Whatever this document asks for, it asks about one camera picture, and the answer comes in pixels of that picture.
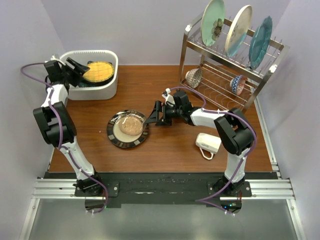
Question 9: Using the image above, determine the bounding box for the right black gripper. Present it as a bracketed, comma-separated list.
[145, 100, 183, 127]

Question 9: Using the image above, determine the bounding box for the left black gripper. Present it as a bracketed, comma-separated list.
[60, 58, 90, 87]

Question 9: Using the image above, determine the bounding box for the dark blue trivet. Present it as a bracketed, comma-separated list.
[79, 61, 114, 88]

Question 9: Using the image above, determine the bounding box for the woven straw round mat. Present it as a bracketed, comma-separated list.
[83, 61, 115, 84]

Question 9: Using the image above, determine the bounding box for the clear glass pink dish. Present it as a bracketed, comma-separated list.
[118, 115, 144, 136]

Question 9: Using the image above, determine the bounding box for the black patterned rim plate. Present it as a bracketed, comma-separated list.
[106, 109, 149, 149]

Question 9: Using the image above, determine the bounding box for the white ceramic mug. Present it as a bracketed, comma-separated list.
[195, 133, 222, 161]

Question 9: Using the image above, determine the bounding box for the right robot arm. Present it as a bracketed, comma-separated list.
[145, 88, 257, 201]

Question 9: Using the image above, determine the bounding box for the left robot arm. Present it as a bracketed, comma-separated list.
[33, 57, 106, 196]

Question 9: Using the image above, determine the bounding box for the white plastic bin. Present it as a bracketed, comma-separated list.
[60, 50, 119, 101]

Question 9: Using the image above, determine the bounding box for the brown patterned bowl in rack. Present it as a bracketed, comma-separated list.
[185, 68, 203, 89]

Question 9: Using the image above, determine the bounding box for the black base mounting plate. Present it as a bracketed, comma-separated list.
[74, 173, 252, 210]

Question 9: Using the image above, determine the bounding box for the blue red bowl in rack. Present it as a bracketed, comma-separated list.
[229, 75, 248, 96]

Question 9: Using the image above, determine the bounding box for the steel dish rack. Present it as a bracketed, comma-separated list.
[176, 16, 291, 129]

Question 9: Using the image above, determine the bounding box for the mint flower plate in rack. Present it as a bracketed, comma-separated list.
[200, 0, 226, 47]

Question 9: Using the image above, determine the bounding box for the beige blue plate in rack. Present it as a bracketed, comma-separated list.
[224, 5, 253, 58]

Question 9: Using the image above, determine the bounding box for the teal scalloped plate in rack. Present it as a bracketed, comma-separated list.
[248, 16, 273, 70]

